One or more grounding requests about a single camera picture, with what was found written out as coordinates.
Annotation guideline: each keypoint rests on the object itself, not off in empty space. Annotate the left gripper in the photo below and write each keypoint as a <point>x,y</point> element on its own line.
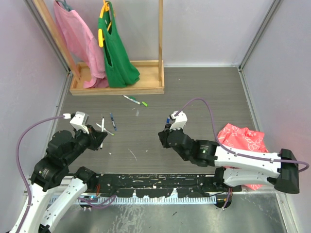
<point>95,136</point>

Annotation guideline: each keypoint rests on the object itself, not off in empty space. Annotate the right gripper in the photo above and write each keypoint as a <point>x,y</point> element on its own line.
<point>164,134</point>

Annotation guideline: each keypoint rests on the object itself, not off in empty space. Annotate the blue pen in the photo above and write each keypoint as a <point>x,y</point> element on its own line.
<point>113,122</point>

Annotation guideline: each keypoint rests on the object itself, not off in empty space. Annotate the black white marker pen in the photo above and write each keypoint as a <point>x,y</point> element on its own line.
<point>102,125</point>

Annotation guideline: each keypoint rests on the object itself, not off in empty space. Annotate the white pen green tip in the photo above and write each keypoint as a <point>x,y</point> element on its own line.
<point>104,129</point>

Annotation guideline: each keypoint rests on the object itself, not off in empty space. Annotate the red patterned cloth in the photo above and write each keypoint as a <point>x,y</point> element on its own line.
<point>242,138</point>

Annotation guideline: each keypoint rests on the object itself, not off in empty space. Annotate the green tank top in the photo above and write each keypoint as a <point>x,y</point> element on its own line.
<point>120,72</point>

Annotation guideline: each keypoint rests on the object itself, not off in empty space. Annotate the wooden clothes rack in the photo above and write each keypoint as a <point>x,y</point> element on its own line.
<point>151,79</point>

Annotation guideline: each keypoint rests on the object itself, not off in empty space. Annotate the pink shirt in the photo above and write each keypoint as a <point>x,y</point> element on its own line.
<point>82,43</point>

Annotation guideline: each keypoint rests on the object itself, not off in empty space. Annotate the yellow hanger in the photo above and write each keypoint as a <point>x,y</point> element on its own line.
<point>106,24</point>

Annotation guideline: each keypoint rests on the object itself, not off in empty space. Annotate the blue grey hanger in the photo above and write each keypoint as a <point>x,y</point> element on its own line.
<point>65,5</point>

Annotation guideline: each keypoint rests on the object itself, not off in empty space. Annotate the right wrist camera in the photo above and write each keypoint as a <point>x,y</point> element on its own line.
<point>178,120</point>

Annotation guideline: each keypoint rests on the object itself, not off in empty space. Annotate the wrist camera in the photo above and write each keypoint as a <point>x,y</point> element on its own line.
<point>78,121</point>
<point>178,120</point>

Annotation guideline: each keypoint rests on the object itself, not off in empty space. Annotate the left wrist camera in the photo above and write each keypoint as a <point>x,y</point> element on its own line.
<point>78,121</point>

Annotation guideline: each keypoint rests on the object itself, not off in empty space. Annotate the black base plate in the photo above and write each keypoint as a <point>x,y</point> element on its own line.
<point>156,185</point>

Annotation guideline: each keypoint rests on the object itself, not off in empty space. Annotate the grey slotted cable duct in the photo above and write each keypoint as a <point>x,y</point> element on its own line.
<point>164,201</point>

